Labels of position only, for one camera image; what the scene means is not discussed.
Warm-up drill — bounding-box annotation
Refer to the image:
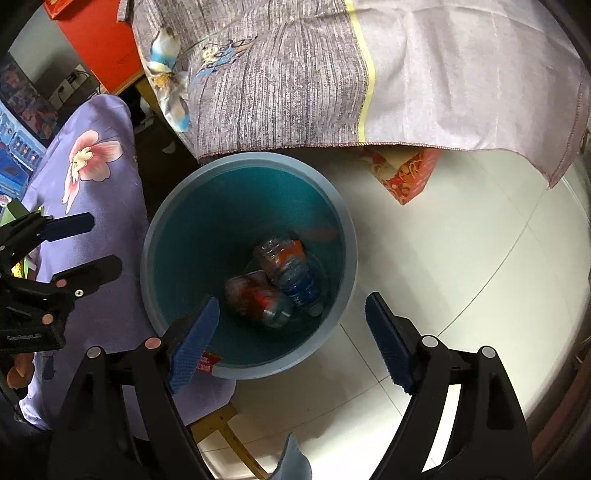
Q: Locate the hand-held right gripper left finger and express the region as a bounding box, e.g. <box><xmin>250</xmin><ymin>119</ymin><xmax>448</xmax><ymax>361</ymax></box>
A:
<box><xmin>47</xmin><ymin>296</ymin><xmax>221</xmax><ymax>480</ymax></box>

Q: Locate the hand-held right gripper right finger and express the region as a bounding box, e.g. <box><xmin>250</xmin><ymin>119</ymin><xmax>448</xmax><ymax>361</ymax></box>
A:
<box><xmin>365</xmin><ymin>292</ymin><xmax>536</xmax><ymax>480</ymax></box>

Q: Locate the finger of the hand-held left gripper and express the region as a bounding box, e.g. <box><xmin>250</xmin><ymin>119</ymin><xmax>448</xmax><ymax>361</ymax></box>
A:
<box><xmin>0</xmin><ymin>255</ymin><xmax>123</xmax><ymax>325</ymax></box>
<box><xmin>0</xmin><ymin>210</ymin><xmax>96</xmax><ymax>274</ymax></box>

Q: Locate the blue plastic bin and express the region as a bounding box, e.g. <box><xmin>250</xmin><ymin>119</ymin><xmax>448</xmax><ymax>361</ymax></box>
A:
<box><xmin>141</xmin><ymin>152</ymin><xmax>358</xmax><ymax>380</ymax></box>

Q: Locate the person's left hand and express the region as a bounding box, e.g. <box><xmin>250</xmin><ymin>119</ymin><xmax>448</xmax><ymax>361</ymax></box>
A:
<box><xmin>6</xmin><ymin>353</ymin><xmax>37</xmax><ymax>391</ymax></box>

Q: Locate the purple floral tablecloth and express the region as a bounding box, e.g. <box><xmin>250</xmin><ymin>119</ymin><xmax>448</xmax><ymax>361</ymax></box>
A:
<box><xmin>18</xmin><ymin>95</ymin><xmax>237</xmax><ymax>432</ymax></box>

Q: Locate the crushed bottle with red label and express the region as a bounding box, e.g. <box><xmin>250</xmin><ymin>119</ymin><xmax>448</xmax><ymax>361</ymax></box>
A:
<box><xmin>225</xmin><ymin>272</ymin><xmax>294</xmax><ymax>329</ymax></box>

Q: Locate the light blue toy box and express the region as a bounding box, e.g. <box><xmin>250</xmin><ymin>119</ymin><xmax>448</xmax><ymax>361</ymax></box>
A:
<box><xmin>0</xmin><ymin>104</ymin><xmax>47</xmax><ymax>200</ymax></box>

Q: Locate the crushed bottle with orange label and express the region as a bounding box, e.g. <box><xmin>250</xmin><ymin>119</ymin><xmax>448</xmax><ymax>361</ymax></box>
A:
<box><xmin>253</xmin><ymin>236</ymin><xmax>327</xmax><ymax>317</ymax></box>

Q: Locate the grey-blue cloth piece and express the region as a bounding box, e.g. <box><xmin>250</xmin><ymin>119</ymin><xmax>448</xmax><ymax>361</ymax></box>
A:
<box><xmin>270</xmin><ymin>431</ymin><xmax>313</xmax><ymax>480</ymax></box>

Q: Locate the wooden table leg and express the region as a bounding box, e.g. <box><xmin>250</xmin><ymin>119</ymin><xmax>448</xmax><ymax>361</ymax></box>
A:
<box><xmin>134</xmin><ymin>76</ymin><xmax>162</xmax><ymax>121</ymax></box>

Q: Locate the red gold patterned box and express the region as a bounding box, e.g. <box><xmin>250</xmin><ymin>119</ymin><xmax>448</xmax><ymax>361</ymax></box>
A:
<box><xmin>360</xmin><ymin>147</ymin><xmax>440</xmax><ymax>206</ymax></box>

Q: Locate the grey floral cloth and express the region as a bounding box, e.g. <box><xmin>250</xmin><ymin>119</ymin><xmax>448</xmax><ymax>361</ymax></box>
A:
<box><xmin>117</xmin><ymin>0</ymin><xmax>591</xmax><ymax>190</ymax></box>

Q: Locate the wooden table frame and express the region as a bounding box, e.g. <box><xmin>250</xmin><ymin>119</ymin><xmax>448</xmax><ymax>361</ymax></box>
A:
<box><xmin>191</xmin><ymin>401</ymin><xmax>271</xmax><ymax>480</ymax></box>

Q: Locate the white wall socket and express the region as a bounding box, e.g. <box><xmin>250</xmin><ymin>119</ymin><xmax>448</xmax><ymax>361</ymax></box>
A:
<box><xmin>48</xmin><ymin>65</ymin><xmax>90</xmax><ymax>105</ymax></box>

